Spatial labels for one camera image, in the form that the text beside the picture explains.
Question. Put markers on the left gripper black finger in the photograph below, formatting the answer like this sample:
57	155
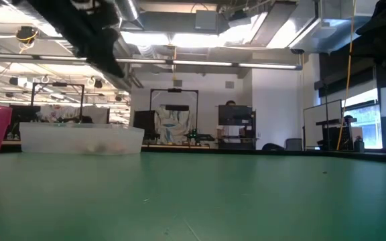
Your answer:
107	63

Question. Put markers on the black computer monitor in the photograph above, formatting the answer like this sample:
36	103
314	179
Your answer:
235	115
144	122
23	115

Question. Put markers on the clear plastic bin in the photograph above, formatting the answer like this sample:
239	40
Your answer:
79	139

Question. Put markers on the long ceiling light strip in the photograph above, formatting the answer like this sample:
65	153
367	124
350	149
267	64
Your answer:
263	66

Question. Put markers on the grey office chair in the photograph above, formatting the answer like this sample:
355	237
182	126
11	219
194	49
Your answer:
293	144

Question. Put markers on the black bag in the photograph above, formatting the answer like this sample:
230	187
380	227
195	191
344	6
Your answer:
273	147

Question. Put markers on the green table mat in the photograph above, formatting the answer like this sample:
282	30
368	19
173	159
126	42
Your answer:
193	194

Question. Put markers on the round silver air duct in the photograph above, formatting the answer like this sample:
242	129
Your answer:
129	10

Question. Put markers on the silver ventilation duct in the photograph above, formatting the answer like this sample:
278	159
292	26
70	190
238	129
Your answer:
340	30

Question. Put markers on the black station frame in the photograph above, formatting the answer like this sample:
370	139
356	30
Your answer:
59	84
174	90

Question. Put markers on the grey wall vent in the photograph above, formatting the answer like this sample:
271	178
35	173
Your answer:
229	84

